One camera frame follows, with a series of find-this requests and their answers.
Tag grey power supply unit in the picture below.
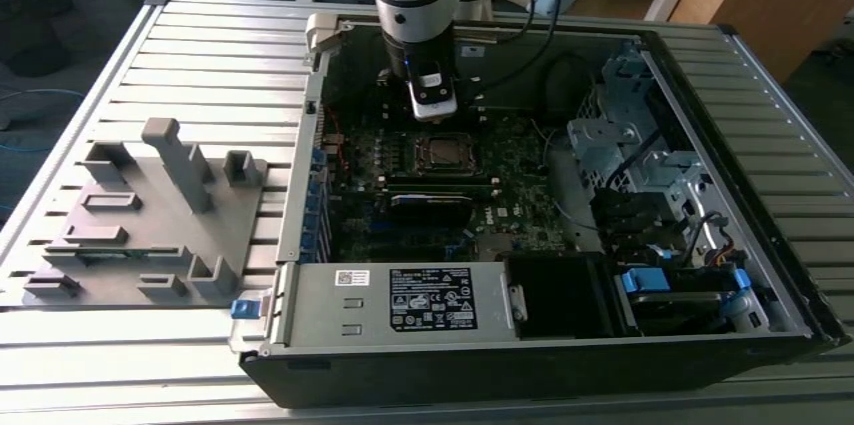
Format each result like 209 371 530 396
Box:
264 261 530 348

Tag thick black cable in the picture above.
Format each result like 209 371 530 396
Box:
538 51 599 119

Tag pale blue floor cable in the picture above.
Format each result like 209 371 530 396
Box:
0 88 88 154

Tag grey parts rack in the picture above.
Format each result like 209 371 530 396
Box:
18 117 272 309

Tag green RAM stick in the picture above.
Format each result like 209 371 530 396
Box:
73 248 147 262

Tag coloured power wires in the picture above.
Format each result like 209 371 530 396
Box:
704 239 743 267

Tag grey case handle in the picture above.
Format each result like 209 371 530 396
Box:
303 13 355 66

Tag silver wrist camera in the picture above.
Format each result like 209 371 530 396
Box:
407 62 462 121

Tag blue case latch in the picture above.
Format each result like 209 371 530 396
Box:
228 298 260 321

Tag black PC case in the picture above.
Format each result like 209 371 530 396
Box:
225 12 854 411

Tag chipset heatsink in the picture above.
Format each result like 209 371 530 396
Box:
474 233 516 261

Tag black disk cable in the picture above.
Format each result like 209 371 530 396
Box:
602 127 666 196

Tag silver socket cover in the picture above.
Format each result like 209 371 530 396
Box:
413 133 486 175

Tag green motherboard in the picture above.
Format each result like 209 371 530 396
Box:
317 109 586 266

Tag black hard disk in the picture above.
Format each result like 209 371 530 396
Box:
628 291 728 338

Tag metal drive cage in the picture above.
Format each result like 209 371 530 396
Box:
564 42 712 196

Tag black graphics card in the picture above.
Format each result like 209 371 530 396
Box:
388 192 476 234

